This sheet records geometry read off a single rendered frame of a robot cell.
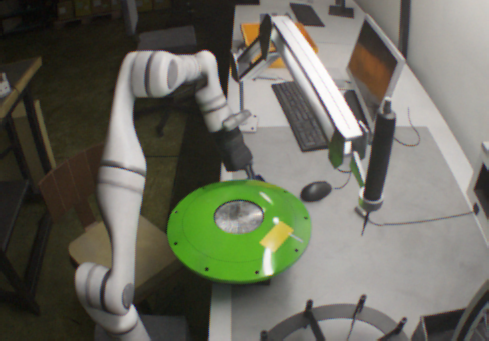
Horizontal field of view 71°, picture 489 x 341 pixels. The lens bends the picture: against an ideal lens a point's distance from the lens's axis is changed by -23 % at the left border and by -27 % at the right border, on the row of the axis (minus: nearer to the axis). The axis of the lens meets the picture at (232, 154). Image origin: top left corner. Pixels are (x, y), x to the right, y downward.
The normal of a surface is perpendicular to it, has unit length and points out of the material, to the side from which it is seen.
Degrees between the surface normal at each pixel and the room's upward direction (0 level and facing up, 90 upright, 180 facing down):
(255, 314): 0
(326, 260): 0
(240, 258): 21
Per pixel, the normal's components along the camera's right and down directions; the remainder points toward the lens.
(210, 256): -0.21, -0.56
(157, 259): -0.04, -0.80
